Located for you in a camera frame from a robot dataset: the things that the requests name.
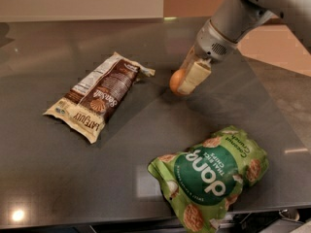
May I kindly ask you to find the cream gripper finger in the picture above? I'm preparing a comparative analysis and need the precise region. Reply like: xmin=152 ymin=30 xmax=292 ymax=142
xmin=180 ymin=48 xmax=198 ymax=79
xmin=177 ymin=60 xmax=211 ymax=95

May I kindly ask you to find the orange fruit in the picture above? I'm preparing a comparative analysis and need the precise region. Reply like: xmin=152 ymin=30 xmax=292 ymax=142
xmin=169 ymin=69 xmax=190 ymax=96

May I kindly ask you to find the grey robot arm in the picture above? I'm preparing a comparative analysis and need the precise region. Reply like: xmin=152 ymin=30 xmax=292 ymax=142
xmin=170 ymin=0 xmax=311 ymax=95

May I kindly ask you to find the brown chip bag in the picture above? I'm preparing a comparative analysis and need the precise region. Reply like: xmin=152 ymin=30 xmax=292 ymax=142
xmin=44 ymin=52 xmax=156 ymax=144

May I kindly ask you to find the green rice chips bag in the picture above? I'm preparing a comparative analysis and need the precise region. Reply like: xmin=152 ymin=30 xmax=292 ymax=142
xmin=148 ymin=126 xmax=268 ymax=233

